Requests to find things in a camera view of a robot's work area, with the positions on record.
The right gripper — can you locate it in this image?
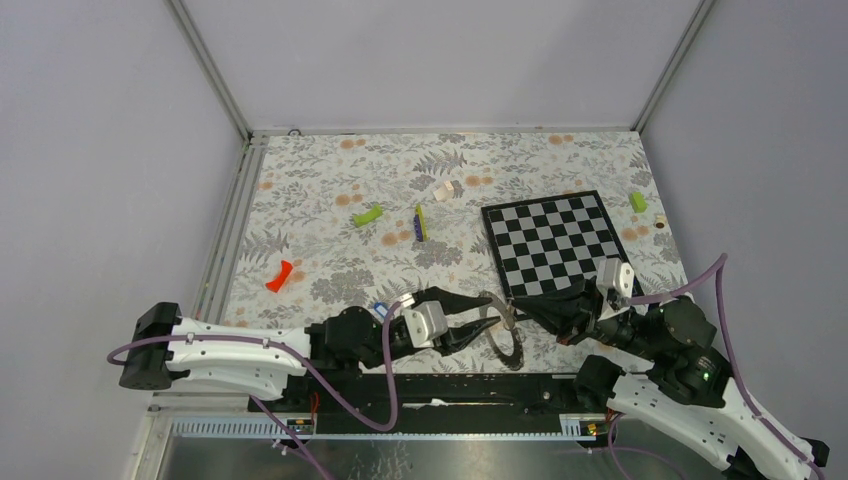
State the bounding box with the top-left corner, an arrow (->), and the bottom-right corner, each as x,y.
508,272 -> 662,359

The large silver keyring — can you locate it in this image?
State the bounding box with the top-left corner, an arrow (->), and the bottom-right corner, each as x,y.
478,290 -> 525,372

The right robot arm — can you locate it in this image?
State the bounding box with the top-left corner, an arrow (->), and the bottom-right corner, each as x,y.
511,278 -> 830,479

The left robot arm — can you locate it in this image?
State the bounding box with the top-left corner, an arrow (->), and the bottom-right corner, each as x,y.
107,287 -> 498,411

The black white chessboard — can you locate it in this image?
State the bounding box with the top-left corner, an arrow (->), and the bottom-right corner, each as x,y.
481,190 -> 628,299

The blue key tag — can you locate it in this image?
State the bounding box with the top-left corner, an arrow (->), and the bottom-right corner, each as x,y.
373,302 -> 388,319

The cream toy block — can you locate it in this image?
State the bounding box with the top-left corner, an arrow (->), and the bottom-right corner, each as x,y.
432,181 -> 456,202

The small green block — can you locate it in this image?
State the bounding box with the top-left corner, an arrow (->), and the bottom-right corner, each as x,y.
629,191 -> 648,214

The green curved block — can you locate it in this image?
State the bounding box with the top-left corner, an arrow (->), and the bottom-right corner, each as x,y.
352,204 -> 383,228

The floral table mat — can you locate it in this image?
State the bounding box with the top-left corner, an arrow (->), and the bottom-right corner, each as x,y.
212,132 -> 688,329

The red curved block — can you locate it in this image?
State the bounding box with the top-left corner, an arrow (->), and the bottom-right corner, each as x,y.
265,260 -> 294,293

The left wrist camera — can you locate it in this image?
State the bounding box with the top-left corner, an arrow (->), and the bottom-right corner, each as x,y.
399,294 -> 448,348

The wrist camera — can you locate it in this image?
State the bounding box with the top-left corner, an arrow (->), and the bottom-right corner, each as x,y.
399,294 -> 448,348
595,258 -> 635,310

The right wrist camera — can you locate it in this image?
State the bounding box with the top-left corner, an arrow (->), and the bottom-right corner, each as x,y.
595,258 -> 635,310

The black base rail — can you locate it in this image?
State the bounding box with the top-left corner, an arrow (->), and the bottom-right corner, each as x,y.
262,373 -> 609,436

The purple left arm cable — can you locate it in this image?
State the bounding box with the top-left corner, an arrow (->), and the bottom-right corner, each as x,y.
107,301 -> 405,480

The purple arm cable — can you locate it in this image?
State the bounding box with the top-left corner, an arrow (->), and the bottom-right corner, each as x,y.
606,252 -> 829,480
107,301 -> 405,480

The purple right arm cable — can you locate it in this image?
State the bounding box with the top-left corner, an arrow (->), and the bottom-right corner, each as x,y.
606,252 -> 829,480

